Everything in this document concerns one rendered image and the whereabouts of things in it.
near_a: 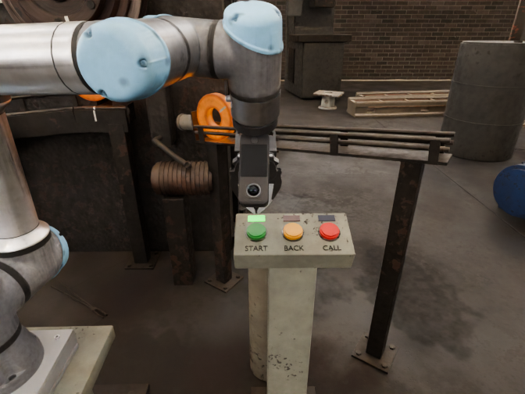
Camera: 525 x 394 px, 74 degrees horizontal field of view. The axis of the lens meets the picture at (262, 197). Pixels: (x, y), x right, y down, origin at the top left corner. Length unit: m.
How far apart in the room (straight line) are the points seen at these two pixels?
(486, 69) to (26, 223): 3.01
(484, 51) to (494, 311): 2.06
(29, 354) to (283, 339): 0.53
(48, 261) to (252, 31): 0.64
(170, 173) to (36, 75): 0.89
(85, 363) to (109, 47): 0.74
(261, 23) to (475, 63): 2.84
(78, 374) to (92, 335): 0.11
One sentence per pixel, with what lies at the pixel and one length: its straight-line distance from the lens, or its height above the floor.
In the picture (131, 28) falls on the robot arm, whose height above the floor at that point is 0.98.
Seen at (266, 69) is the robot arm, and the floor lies 0.93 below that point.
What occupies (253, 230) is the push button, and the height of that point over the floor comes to 0.61.
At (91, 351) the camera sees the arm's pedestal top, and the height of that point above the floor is 0.30.
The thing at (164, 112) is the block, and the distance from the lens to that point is 1.38.
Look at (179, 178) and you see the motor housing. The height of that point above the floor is 0.49.
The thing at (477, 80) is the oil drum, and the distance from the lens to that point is 3.22.
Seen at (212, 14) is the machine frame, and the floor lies 1.02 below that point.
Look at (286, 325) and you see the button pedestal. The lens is 0.84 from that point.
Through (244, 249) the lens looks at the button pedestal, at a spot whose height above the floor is 0.59.
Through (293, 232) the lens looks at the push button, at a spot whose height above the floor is 0.61.
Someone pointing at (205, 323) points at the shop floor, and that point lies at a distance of 1.38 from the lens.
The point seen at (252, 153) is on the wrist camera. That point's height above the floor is 0.81.
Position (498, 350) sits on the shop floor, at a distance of 1.51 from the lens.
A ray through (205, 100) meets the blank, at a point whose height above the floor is 0.76.
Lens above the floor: 0.98
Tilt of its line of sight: 26 degrees down
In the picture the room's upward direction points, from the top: straight up
